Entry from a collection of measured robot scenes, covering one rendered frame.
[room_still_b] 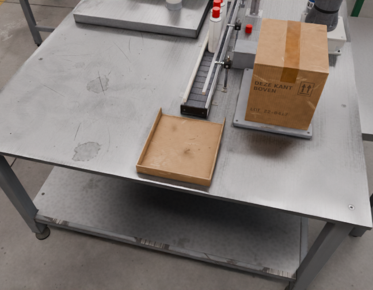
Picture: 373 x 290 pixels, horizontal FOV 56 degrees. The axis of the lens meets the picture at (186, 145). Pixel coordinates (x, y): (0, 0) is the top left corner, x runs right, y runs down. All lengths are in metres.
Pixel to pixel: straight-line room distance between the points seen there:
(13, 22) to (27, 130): 2.64
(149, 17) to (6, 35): 2.15
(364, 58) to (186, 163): 1.06
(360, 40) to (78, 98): 1.40
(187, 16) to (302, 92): 0.88
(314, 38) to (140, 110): 0.71
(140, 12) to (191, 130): 0.85
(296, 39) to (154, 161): 0.67
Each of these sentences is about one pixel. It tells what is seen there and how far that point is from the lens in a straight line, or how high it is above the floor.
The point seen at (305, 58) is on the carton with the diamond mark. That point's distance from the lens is 1.27.
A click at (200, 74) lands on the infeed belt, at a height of 0.88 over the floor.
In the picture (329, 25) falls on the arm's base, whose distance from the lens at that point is 1.84.
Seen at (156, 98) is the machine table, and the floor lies 0.83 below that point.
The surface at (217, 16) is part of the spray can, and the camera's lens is 1.57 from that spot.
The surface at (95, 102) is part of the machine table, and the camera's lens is 1.51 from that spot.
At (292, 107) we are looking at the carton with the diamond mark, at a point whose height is 0.95.
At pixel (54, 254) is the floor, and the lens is 2.10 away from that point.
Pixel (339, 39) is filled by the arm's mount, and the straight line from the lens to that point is 1.83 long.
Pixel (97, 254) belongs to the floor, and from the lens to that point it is 2.03.
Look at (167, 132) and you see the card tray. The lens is 1.34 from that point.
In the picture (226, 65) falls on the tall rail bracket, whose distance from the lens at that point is 1.45.
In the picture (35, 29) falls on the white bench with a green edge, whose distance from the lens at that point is 3.46.
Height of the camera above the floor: 1.81
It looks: 49 degrees down
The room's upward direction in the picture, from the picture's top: straight up
